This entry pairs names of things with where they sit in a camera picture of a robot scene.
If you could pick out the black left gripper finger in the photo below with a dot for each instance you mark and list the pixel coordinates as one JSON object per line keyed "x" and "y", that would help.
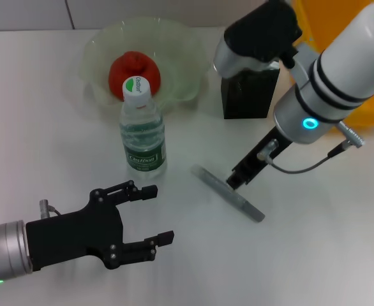
{"x": 140, "y": 252}
{"x": 148, "y": 192}

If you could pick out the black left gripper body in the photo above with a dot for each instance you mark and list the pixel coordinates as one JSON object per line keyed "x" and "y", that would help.
{"x": 75, "y": 236}

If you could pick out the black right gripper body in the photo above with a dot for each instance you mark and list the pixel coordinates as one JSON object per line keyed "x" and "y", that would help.
{"x": 249, "y": 167}

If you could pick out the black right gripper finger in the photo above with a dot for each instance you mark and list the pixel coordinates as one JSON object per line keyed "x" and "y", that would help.
{"x": 236, "y": 182}

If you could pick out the grey pen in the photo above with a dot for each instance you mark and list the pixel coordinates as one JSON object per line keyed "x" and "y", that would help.
{"x": 228, "y": 194}

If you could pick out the clear water bottle green label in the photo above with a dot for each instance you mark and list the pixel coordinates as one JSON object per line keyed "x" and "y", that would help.
{"x": 142, "y": 134}

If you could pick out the red orange fruit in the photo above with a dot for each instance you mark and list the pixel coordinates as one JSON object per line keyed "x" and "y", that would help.
{"x": 120, "y": 73}

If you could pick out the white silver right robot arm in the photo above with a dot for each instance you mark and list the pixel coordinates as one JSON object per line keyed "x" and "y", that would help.
{"x": 349, "y": 57}

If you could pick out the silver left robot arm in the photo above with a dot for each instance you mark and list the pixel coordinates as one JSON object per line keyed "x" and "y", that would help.
{"x": 5, "y": 252}

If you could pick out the black mesh pen holder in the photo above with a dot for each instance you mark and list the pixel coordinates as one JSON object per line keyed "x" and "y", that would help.
{"x": 247, "y": 95}

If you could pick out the translucent glass fruit plate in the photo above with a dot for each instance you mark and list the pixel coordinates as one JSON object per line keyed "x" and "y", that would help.
{"x": 180, "y": 57}

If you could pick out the yellow plastic bin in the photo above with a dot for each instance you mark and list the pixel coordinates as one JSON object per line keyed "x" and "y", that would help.
{"x": 372, "y": 111}

